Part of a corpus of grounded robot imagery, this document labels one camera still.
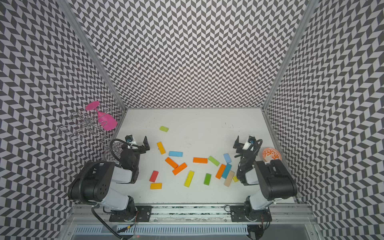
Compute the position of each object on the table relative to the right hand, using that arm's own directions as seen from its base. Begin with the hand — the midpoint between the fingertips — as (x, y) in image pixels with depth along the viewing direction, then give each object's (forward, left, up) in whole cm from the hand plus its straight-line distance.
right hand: (246, 139), depth 89 cm
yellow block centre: (-19, +34, -10) cm, 41 cm away
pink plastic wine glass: (+7, +82, +10) cm, 83 cm away
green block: (-20, +24, -11) cm, 32 cm away
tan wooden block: (-19, +11, -10) cm, 25 cm away
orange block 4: (-15, +16, -10) cm, 24 cm away
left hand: (+2, +65, 0) cm, 65 cm away
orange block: (-9, +46, -10) cm, 48 cm away
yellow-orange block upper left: (0, +53, -9) cm, 54 cm away
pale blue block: (-6, +11, -12) cm, 17 cm away
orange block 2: (-15, +42, -9) cm, 46 cm away
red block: (-18, +55, -9) cm, 58 cm away
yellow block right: (-20, +8, -11) cm, 24 cm away
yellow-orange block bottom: (-23, +53, -11) cm, 58 cm away
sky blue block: (-4, +43, -9) cm, 44 cm away
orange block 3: (-8, +28, -10) cm, 31 cm away
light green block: (-8, +19, -13) cm, 24 cm away
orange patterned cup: (-5, -16, -8) cm, 19 cm away
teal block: (-15, +12, -10) cm, 22 cm away
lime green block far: (+17, +55, -11) cm, 58 cm away
